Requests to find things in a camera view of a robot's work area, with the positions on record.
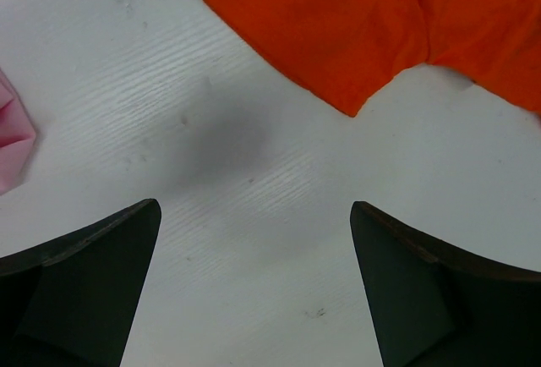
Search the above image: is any pink folded t shirt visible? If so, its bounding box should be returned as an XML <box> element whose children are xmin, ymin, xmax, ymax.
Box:
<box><xmin>1</xmin><ymin>72</ymin><xmax>36</xmax><ymax>194</ymax></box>

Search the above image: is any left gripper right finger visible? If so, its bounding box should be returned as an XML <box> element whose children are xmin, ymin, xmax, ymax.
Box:
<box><xmin>351</xmin><ymin>202</ymin><xmax>540</xmax><ymax>366</ymax></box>

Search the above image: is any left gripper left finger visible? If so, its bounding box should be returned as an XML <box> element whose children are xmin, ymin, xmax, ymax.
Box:
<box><xmin>1</xmin><ymin>199</ymin><xmax>161</xmax><ymax>366</ymax></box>

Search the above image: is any orange t shirt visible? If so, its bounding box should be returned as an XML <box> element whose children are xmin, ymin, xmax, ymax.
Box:
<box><xmin>203</xmin><ymin>0</ymin><xmax>540</xmax><ymax>116</ymax></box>

